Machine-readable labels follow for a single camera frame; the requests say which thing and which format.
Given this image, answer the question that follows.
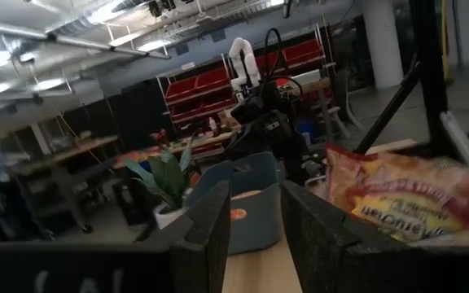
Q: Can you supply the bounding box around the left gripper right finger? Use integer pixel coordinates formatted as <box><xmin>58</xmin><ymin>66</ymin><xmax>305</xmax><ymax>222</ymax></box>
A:
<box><xmin>280</xmin><ymin>180</ymin><xmax>469</xmax><ymax>293</ymax></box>

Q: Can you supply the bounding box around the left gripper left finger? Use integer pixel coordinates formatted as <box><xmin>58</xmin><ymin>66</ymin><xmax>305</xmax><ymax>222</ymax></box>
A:
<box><xmin>0</xmin><ymin>180</ymin><xmax>232</xmax><ymax>293</ymax></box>

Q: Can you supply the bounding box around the wooden background table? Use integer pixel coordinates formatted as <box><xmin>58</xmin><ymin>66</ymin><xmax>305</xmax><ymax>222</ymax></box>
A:
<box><xmin>0</xmin><ymin>133</ymin><xmax>120</xmax><ymax>245</ymax></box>

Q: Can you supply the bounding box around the shelf with red bins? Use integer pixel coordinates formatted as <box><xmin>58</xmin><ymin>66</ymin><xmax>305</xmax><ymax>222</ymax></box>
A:
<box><xmin>156</xmin><ymin>24</ymin><xmax>335</xmax><ymax>138</ymax></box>

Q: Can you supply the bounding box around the black aluminium table frame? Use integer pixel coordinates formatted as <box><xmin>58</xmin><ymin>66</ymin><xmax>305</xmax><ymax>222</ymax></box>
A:
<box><xmin>356</xmin><ymin>0</ymin><xmax>469</xmax><ymax>164</ymax></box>

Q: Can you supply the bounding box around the silver ceiling duct pipe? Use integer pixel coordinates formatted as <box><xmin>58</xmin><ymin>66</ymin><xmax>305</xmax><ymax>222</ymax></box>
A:
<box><xmin>0</xmin><ymin>18</ymin><xmax>173</xmax><ymax>61</ymax></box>

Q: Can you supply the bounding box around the dull blue-grey plastic bin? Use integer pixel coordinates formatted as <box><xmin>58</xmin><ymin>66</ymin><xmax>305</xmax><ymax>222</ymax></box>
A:
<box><xmin>185</xmin><ymin>151</ymin><xmax>283</xmax><ymax>256</ymax></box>

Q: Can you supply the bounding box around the red Maruchan ramen pack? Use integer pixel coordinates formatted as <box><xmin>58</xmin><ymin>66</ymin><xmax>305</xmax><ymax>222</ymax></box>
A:
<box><xmin>324</xmin><ymin>142</ymin><xmax>469</xmax><ymax>244</ymax></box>

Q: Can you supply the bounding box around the white plant pot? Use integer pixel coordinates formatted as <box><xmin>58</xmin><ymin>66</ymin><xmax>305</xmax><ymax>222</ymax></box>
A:
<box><xmin>152</xmin><ymin>203</ymin><xmax>190</xmax><ymax>230</ymax></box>

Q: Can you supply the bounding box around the artificial green plant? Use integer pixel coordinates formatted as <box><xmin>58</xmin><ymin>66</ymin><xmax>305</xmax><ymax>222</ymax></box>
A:
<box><xmin>123</xmin><ymin>136</ymin><xmax>195</xmax><ymax>212</ymax></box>

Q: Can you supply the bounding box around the white round column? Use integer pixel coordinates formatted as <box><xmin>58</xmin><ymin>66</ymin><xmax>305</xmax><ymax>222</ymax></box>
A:
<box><xmin>360</xmin><ymin>0</ymin><xmax>405</xmax><ymax>90</ymax></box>

